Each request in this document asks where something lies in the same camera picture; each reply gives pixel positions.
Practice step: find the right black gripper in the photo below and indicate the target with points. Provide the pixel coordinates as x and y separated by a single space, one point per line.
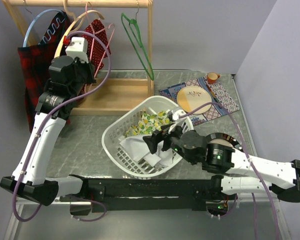
152 140

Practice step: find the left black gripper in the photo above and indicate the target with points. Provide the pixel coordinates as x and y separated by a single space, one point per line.
87 65

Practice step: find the white cloth garment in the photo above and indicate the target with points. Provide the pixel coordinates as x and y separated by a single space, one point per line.
138 150

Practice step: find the lemon print garment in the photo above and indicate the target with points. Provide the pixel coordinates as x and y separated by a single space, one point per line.
148 123

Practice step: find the pink wire hanger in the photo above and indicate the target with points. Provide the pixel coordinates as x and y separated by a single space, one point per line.
109 27

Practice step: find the green plastic hanger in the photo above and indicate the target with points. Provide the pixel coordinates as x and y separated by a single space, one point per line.
132 30

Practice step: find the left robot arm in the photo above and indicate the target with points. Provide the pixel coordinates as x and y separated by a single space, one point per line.
29 179

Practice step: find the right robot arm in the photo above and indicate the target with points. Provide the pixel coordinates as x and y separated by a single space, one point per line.
234 171

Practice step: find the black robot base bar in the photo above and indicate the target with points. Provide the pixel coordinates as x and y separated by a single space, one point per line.
127 194

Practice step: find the red black plaid skirt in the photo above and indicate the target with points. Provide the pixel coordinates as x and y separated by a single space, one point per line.
35 61

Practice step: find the light wooden hanger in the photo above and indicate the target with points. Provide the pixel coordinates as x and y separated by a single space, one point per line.
74 26

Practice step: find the light blue hanger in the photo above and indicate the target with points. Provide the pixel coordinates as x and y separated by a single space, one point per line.
33 23

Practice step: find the white laundry basket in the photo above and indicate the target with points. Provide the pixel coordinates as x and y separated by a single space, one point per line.
114 134

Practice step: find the red polka dot garment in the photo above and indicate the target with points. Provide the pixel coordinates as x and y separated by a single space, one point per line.
95 51

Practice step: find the wooden clothes rack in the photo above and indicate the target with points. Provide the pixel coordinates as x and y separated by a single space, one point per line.
119 95

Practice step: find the beige floral plate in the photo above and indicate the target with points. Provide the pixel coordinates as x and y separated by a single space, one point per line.
192 97

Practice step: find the dark rimmed plate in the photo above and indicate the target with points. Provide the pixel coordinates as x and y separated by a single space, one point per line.
224 139

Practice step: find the green chopstick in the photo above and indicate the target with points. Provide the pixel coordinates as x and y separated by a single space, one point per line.
214 97

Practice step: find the patterned placemat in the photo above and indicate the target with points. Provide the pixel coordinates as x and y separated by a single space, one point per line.
214 112

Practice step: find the orange cup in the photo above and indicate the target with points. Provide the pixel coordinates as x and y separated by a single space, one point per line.
212 77

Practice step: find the aluminium rail frame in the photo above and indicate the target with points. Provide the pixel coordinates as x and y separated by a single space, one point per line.
19 205

